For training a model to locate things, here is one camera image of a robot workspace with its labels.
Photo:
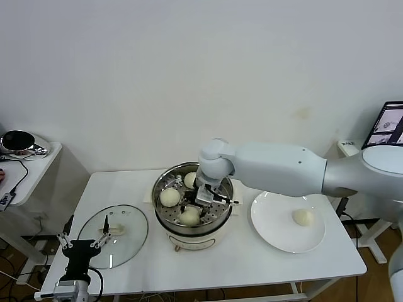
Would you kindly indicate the shiny chrome helmet device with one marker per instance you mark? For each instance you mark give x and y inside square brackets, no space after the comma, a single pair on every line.
[19,141]

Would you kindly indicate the white side table white legs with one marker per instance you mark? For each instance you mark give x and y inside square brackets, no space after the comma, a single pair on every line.
[370,239]

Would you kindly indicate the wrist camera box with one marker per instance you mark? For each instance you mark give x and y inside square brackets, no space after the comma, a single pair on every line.
[204,196]
[66,289]

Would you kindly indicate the white side table black feet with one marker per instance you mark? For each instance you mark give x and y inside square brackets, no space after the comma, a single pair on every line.
[37,170]

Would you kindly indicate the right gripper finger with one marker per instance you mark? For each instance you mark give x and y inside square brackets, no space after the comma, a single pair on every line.
[205,214]
[183,208]

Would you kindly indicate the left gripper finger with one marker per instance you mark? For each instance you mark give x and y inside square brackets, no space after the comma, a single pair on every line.
[102,238]
[64,239]

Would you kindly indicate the grey open laptop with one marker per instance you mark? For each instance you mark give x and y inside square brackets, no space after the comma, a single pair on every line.
[387,126]

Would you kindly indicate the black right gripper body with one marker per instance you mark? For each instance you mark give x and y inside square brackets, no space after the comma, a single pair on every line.
[191,198]

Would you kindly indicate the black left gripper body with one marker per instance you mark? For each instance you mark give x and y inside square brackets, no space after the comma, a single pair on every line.
[77,255]

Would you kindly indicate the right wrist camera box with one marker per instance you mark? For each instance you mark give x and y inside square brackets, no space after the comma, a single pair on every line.
[204,196]

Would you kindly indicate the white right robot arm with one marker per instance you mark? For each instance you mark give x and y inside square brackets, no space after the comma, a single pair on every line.
[277,170]

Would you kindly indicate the white steamed baozi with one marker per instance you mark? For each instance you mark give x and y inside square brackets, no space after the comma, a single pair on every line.
[170,198]
[303,217]
[189,217]
[190,180]

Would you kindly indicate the small black logo device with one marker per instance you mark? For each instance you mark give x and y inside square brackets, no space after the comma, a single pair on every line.
[4,201]

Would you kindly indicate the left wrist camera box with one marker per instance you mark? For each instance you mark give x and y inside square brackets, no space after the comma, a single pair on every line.
[66,289]

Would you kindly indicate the perforated steel steamer basket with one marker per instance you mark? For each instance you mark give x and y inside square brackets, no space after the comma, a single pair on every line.
[220,217]

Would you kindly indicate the person hand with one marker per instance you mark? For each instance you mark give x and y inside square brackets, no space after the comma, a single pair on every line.
[2,175]

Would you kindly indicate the cream electric cooker pot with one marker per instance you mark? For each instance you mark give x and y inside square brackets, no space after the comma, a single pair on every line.
[192,242]

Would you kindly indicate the white round plate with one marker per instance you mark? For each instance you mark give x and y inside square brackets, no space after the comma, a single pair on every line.
[270,220]

